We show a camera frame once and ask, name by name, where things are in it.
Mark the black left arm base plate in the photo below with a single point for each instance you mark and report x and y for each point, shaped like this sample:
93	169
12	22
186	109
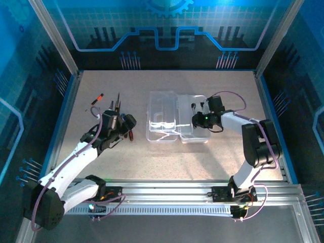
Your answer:
115	193

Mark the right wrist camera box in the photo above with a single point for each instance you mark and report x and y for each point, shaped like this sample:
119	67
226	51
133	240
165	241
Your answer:
216	102

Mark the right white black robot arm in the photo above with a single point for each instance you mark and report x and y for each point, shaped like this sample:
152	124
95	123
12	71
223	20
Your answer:
235	122

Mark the clear plastic tool box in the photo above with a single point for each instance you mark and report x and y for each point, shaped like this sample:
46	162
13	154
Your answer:
164	111

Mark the aluminium mounting rail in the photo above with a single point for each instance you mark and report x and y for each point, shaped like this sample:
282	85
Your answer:
164	192

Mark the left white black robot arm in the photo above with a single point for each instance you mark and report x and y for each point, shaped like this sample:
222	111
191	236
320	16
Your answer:
65	164

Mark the orange black capped screwdriver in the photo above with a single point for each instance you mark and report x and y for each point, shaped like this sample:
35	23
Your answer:
97	99

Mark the aluminium frame post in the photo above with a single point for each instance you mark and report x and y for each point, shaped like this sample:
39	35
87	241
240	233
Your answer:
278	38
54	38

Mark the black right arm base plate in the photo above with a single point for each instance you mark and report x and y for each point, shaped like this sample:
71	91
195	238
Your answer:
220	193

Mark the grey metal panel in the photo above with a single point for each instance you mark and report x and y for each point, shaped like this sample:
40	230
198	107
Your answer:
164	230

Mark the small black controller board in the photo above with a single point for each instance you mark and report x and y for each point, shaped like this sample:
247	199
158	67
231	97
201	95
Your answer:
97	208
239	211

